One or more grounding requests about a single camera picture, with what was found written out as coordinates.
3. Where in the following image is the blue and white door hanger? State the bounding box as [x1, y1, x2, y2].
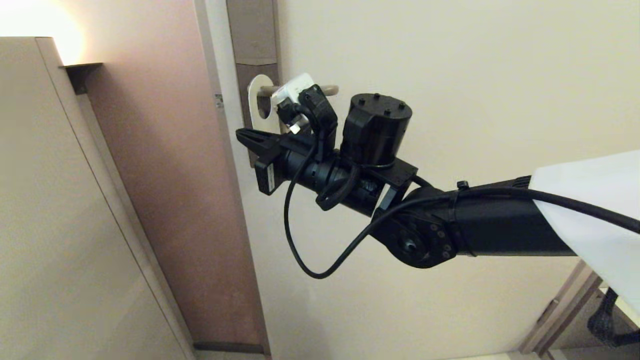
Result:
[247, 74, 291, 136]

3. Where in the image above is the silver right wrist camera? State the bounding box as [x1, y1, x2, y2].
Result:
[270, 73, 339, 135]

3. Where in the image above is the small metal frame hinge plate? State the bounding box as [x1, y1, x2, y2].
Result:
[537, 298, 560, 325]

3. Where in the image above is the beige metal door handle lever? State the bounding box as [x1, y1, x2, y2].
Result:
[259, 84, 340, 97]

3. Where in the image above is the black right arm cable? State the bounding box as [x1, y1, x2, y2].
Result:
[283, 100, 640, 280]

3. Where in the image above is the dark wall lamp fixture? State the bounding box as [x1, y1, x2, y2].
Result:
[60, 62, 104, 96]

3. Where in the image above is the black webbing strap loop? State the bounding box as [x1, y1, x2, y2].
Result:
[587, 287, 640, 348]

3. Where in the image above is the white room door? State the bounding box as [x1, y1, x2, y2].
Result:
[205, 0, 640, 360]

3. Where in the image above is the beige cabinet panel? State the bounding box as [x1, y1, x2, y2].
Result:
[0, 36, 196, 360]

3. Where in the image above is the bronze door lock plate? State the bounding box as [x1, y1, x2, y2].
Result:
[225, 0, 282, 168]

